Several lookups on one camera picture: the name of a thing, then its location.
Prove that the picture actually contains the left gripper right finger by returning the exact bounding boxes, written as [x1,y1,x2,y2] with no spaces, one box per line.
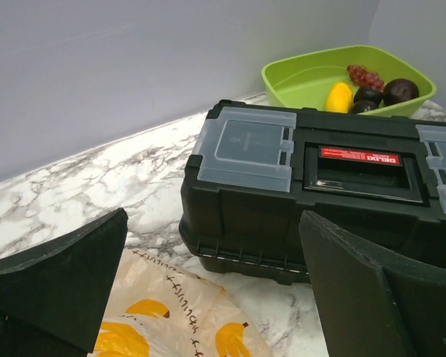
[300,210,446,356]

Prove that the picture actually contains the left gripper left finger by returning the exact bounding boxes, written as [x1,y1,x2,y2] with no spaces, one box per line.
[0,208,128,356]

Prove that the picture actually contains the translucent orange plastic bag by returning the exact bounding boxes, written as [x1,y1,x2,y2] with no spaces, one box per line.
[92,248,273,356]

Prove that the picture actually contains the yellow fake lemon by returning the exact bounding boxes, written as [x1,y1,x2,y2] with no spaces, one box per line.
[324,82,353,114]

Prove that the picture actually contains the dark purple fake plum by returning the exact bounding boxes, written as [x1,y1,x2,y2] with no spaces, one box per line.
[353,85,383,106]

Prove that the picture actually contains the dark red fake apple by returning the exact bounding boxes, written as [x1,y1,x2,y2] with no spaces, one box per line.
[383,78,420,106]

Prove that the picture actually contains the red fake grapes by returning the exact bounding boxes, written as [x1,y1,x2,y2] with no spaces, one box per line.
[346,65,384,91]

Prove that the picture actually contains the black plastic toolbox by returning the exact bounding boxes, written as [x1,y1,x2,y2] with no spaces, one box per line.
[179,100,446,285]

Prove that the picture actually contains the green plastic basin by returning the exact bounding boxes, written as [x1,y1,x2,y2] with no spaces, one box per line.
[262,45,437,117]

